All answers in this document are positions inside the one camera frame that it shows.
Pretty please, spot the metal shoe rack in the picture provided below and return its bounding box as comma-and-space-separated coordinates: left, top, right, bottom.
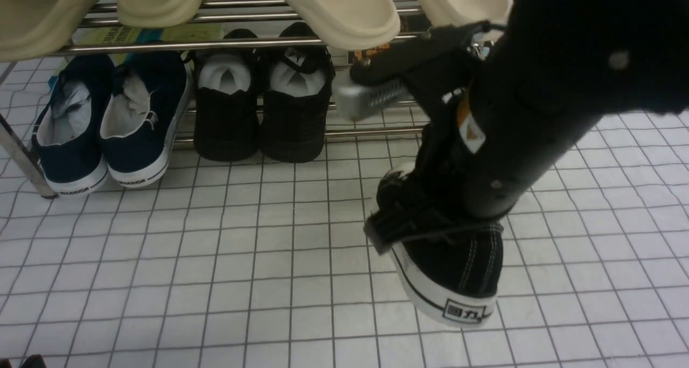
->
2, 0, 494, 200

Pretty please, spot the green book under rack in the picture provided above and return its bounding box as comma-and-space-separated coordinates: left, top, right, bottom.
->
76, 23, 224, 45

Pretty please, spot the black knit shoe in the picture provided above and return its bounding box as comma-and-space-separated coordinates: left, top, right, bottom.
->
258, 45, 335, 164
193, 47, 263, 162

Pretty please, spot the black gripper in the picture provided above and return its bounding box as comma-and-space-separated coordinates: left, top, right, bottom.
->
363, 123, 504, 256

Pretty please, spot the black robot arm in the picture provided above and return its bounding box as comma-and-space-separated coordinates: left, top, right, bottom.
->
351, 0, 688, 254

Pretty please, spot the black orange book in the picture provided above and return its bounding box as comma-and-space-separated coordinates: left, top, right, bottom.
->
347, 13, 432, 66

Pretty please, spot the beige slipper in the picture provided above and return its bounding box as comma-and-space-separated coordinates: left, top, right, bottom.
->
416, 0, 514, 28
1, 0, 100, 62
117, 0, 203, 28
285, 0, 400, 50

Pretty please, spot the black knit shoe left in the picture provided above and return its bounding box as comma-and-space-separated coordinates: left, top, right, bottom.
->
193, 47, 263, 162

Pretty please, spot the navy sneaker far left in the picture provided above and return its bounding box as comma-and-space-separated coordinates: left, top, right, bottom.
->
31, 54, 115, 197

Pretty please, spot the beige slipper far left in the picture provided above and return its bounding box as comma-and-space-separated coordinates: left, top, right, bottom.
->
1, 0, 100, 62

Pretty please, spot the black canvas sneaker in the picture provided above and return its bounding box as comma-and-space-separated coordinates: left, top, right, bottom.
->
364, 162, 503, 329

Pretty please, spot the navy sneaker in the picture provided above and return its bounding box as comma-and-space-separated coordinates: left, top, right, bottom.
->
99, 50, 194, 188
31, 54, 115, 197

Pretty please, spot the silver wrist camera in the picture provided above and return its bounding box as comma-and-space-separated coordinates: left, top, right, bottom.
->
332, 74, 412, 123

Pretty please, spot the black knit shoe right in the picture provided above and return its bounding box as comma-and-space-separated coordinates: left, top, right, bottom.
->
258, 45, 335, 164

